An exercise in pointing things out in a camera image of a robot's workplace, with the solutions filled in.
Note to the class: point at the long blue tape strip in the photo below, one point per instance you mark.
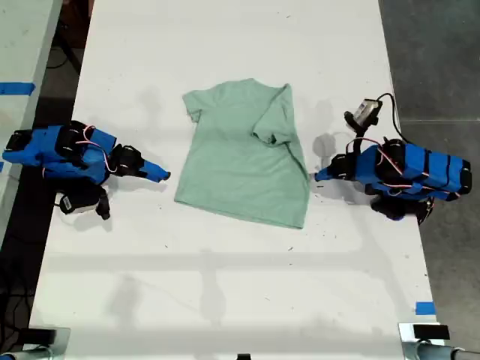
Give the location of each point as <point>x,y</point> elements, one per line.
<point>17,88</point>

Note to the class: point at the white side table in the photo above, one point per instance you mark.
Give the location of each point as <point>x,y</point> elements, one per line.
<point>22,45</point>

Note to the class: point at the metal clamp plate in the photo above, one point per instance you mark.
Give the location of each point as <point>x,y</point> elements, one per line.
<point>63,337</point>
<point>405,332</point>

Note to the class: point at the short blue tape strip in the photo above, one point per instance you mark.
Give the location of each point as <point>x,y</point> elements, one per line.
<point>425,308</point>

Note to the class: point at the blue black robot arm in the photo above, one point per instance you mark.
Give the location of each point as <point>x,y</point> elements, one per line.
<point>420,168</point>
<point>48,150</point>

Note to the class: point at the blue taped gripper moving jaw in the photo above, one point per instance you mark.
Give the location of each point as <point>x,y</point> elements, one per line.
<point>325,177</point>
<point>157,178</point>

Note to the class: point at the black silver camera box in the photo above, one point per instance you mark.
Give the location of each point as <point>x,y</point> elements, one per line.
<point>368,110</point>

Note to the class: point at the blue taped gripper fixed jaw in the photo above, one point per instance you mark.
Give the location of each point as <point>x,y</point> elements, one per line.
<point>155,167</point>
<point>327,170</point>

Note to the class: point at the pale green T-shirt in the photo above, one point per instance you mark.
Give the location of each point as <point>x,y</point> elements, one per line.
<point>240,176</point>

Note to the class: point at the black camera box white label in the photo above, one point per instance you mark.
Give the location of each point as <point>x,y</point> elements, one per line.
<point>80,197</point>

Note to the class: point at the small black edge clip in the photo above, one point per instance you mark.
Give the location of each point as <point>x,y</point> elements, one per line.
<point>243,356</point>

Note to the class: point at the small black box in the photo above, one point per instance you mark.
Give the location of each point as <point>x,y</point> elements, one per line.
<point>41,335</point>
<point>431,332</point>

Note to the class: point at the short black camera stalk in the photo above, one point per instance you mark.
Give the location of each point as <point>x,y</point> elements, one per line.
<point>103,206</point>

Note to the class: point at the grey metal pipe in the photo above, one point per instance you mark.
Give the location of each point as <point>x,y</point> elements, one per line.
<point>22,355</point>
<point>438,352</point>

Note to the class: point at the curved black camera stalk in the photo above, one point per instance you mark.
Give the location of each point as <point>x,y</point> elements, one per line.
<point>358,127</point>

